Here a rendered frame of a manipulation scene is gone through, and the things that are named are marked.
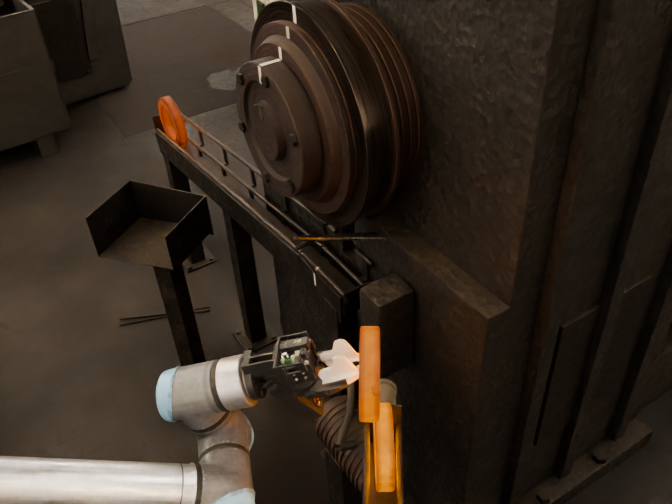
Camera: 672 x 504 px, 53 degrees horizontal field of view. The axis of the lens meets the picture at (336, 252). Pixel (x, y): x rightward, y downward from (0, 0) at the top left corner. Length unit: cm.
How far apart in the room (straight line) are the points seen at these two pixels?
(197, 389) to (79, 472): 21
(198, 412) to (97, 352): 145
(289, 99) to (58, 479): 74
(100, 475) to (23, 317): 178
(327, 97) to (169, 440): 136
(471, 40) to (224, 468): 82
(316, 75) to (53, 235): 219
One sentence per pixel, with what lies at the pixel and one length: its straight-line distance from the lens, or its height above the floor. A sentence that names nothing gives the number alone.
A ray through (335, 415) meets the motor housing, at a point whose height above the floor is 53.
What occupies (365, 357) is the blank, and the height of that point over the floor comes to 98.
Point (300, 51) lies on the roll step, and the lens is 130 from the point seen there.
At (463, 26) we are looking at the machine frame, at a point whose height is 136.
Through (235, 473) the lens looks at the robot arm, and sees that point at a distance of 120.
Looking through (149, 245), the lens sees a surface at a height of 60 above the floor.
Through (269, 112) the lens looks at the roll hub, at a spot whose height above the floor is 117.
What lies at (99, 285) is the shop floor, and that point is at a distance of 290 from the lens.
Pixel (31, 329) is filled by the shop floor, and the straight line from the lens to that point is 281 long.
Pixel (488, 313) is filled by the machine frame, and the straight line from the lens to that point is 131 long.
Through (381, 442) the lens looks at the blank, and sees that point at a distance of 122.
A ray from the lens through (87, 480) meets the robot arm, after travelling 115.
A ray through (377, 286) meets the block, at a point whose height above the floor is 80.
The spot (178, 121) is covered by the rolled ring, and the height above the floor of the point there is 68.
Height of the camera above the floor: 177
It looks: 39 degrees down
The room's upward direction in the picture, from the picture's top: 3 degrees counter-clockwise
